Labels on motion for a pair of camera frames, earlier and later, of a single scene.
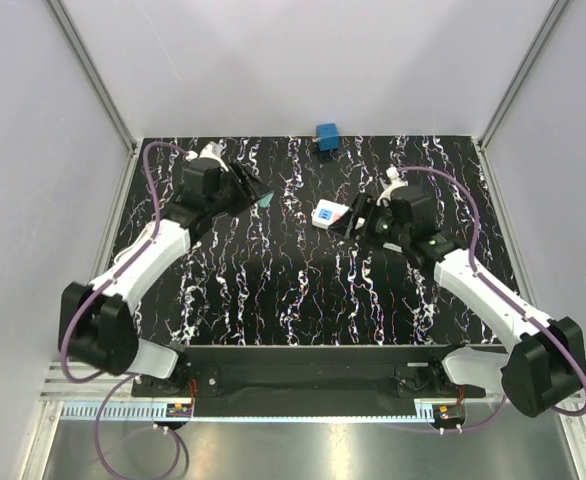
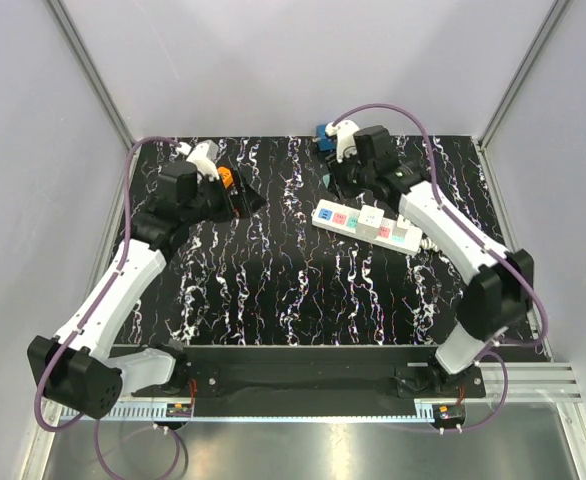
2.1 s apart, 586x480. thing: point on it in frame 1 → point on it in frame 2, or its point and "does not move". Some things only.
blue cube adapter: x=328 y=137 does not move
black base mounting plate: x=309 y=380 does not move
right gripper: x=364 y=207 → x=336 y=171
